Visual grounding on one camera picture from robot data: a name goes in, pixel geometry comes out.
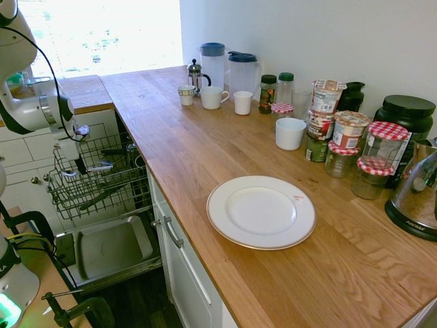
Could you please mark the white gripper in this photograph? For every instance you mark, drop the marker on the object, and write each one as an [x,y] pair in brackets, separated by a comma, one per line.
[70,150]

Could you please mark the metal spoon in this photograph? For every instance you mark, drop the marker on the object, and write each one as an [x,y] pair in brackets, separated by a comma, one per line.
[100,167]

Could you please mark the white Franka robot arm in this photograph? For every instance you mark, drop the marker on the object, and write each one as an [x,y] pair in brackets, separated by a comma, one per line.
[20,109]

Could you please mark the open stainless dishwasher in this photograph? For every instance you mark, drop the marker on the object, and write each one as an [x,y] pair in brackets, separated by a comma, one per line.
[112,246]

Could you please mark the black kitchen utensil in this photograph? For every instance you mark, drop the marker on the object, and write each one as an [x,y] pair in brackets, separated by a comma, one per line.
[102,196]

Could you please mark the round metal cabinet knob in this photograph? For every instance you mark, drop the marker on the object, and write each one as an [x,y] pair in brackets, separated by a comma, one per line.
[155,224]
[45,177]
[34,180]

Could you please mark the white cabinet two round knobs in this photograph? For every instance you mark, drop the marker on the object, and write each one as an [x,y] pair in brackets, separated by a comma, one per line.
[34,150]

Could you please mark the black cup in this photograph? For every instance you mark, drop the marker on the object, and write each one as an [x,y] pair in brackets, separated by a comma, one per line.
[136,160]

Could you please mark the dark green C-clamp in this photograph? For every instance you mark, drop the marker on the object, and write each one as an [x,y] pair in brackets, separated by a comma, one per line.
[37,218]
[92,307]

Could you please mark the small clear food container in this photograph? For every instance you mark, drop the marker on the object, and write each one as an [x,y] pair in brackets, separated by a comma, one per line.
[37,81]

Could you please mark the food container green lid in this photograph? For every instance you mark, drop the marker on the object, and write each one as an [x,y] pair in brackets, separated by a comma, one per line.
[16,85]

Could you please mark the brown robot mounting board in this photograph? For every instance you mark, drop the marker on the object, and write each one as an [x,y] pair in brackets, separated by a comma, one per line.
[42,283]

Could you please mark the small patterned cup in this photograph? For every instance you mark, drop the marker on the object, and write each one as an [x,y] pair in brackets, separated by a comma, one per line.
[186,95]

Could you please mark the glass french press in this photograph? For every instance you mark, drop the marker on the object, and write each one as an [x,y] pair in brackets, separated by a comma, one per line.
[195,77]

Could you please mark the tall clear pitcher blue lid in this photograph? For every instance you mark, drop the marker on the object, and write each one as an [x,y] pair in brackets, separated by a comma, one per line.
[212,68]

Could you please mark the white ribbed cup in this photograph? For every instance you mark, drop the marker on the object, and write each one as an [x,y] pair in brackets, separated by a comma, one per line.
[243,104]

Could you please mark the white plate gold rim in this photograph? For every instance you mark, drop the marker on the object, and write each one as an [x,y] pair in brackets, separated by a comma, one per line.
[261,212]

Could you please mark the wide clear pitcher blue lid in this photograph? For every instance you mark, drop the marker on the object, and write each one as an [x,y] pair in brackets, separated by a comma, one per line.
[244,77]

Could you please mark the spice jar black lid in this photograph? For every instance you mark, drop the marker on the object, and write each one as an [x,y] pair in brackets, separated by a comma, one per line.
[267,95]

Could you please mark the small glass jar checkered lid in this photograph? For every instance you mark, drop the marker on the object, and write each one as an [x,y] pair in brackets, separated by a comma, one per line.
[282,108]

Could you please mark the wide white cup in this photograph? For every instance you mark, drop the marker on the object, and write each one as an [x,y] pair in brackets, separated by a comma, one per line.
[290,135]

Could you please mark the spice jar green lid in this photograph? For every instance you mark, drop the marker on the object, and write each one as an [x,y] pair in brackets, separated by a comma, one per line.
[285,89]

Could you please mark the clear drinking glass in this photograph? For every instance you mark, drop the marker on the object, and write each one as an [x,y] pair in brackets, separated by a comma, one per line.
[302,104]

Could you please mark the green tin can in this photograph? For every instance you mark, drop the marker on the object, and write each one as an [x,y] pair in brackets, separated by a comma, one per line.
[315,150]

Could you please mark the brown ice cream tub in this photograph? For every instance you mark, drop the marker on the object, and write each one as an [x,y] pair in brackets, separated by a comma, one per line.
[319,126]

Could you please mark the white ice cream tub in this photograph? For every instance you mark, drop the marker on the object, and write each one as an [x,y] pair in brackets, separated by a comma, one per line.
[326,97]

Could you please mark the glass jar red checkered lid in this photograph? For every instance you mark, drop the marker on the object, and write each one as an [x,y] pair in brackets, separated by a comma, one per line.
[368,184]
[339,164]

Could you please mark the red white yogurt tub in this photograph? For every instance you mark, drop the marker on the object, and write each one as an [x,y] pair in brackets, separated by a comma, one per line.
[350,131]

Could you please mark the black shaker bottle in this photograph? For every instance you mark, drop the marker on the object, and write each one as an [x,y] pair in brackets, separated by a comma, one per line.
[353,97]

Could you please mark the large glass jar checkered lid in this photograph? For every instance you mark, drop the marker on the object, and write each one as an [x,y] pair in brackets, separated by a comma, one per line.
[387,131]

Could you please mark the large black powder tub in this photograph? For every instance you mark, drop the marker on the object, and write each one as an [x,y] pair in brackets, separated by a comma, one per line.
[406,111]

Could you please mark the stainless electric kettle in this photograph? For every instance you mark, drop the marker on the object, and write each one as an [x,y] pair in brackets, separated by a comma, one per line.
[413,201]

